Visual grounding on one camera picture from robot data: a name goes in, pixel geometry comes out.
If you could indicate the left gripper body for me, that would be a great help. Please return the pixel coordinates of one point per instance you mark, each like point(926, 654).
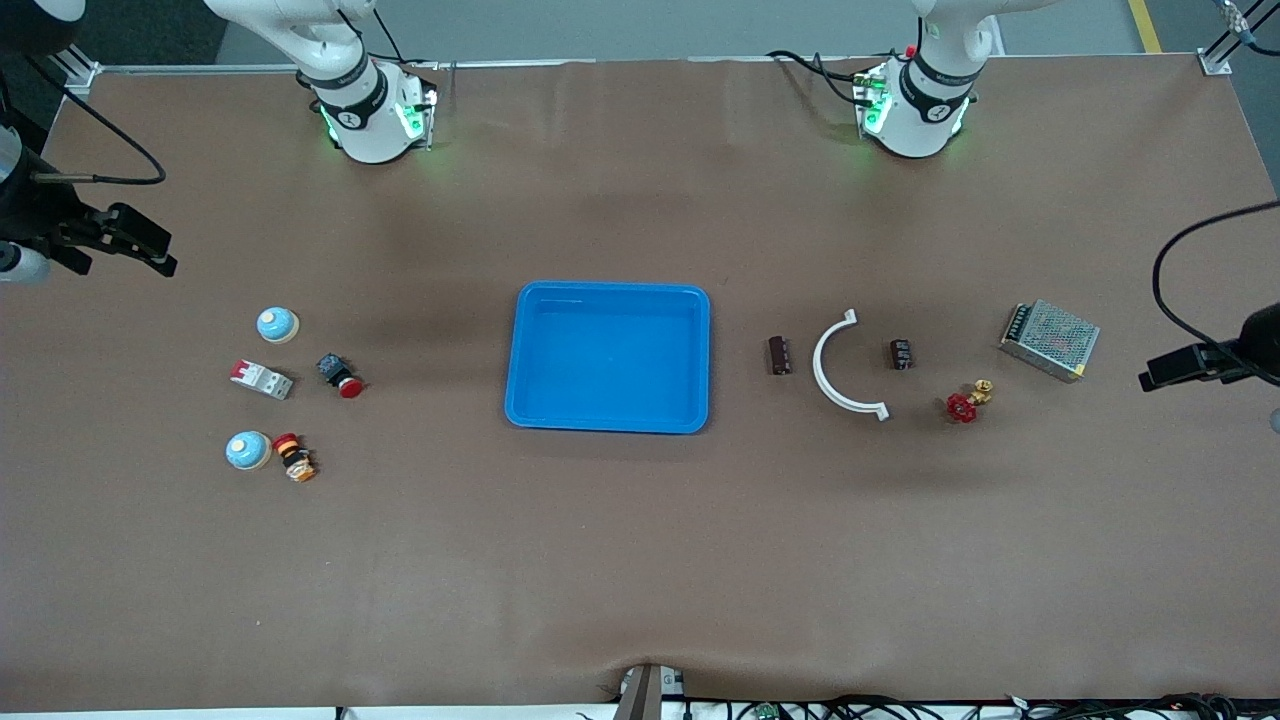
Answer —
point(1257, 344)

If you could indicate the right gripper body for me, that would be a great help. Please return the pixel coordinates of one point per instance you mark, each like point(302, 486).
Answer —
point(30, 213)

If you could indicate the light blue desk bell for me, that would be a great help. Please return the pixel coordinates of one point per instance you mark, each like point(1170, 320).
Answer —
point(247, 450)
point(277, 324)

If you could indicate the dark brown capacitor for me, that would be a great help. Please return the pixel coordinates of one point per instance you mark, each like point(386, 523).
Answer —
point(779, 355)
point(901, 354)

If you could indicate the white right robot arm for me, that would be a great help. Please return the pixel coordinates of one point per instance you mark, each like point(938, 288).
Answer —
point(370, 120)

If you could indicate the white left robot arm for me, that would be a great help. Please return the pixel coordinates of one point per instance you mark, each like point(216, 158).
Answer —
point(915, 120)

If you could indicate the metal mesh power supply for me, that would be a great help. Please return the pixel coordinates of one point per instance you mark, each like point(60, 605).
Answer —
point(1050, 340)

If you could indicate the white red circuit breaker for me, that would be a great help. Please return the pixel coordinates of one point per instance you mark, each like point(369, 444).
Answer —
point(260, 380)

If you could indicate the red brass valve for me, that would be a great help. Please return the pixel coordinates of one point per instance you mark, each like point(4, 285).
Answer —
point(962, 407)

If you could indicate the red button black blue body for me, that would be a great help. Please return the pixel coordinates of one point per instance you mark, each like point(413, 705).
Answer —
point(340, 375)

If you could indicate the red button orange yellow body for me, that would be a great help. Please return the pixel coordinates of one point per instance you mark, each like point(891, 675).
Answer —
point(293, 457)

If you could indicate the white curved plastic clamp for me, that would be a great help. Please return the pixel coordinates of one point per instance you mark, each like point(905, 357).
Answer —
point(822, 385)

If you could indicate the blue plastic tray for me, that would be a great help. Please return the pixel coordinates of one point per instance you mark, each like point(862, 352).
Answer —
point(610, 360)

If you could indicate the aluminium frame post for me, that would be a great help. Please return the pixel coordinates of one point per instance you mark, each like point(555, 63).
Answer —
point(1215, 62)
point(80, 78)

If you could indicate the silver table edge rail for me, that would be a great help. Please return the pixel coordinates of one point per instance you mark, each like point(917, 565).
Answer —
point(150, 68)

